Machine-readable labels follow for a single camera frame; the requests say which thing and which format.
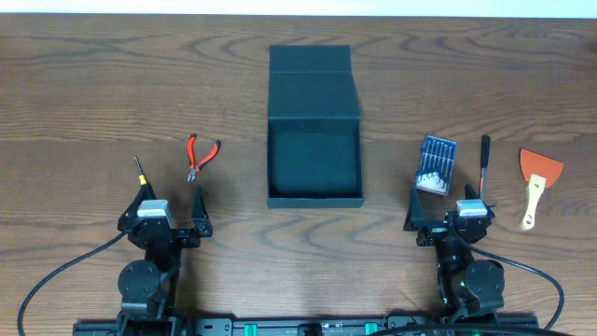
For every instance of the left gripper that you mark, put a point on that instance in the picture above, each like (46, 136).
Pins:
(174, 234)

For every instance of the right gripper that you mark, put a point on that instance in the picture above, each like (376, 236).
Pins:
(417, 217)

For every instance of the blue precision screwdriver set case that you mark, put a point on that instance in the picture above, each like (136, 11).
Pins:
(436, 165)

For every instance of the black and yellow screwdriver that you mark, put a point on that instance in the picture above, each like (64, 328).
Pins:
(141, 176)

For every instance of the red-handled cutting pliers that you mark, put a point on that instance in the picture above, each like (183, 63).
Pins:
(195, 165)

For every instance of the small black-handled hammer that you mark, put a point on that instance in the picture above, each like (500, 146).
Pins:
(484, 161)

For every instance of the orange scraper with wooden handle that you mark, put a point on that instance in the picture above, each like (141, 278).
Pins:
(540, 173)

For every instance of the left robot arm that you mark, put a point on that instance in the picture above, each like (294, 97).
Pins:
(148, 285)

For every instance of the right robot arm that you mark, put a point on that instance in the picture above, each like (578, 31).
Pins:
(469, 287)

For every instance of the dark green open gift box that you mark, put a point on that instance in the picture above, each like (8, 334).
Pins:
(314, 149)

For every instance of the black mounting rail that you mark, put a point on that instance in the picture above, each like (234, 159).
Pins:
(221, 326)

